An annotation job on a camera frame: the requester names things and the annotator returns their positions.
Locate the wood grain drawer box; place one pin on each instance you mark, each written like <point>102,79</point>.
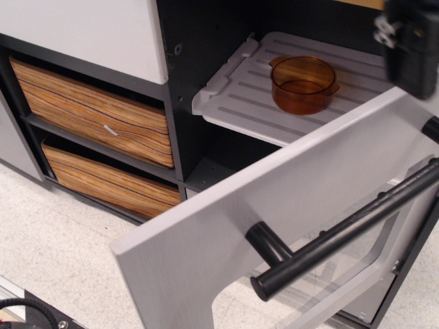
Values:
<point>124,125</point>
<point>98,176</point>

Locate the dark grey cabinet frame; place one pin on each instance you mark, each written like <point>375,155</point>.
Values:
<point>78,272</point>

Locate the grey cabinet door left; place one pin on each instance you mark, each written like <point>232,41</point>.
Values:
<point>14,148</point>

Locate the wooden countertop edge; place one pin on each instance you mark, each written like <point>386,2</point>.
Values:
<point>374,4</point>

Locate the amber transparent pot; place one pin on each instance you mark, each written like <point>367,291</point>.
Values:
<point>302,85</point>

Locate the grey bottom oven drawer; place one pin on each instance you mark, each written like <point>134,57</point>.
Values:
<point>365,307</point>

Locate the upper wood grain drawer box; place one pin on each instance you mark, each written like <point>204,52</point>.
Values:
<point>124,125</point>

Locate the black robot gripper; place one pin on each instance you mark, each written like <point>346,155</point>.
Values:
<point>408,32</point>

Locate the white sink front panel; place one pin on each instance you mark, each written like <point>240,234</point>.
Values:
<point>121,35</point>

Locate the lower wood grain drawer box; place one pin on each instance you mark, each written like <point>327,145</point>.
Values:
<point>98,176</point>

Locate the black oven door handle bar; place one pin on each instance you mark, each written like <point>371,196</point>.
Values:
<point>287,266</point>

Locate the grey oven door with window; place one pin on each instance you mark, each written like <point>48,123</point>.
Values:
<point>176,264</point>

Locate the grey oven rack tray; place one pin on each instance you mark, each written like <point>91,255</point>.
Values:
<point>239,95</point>

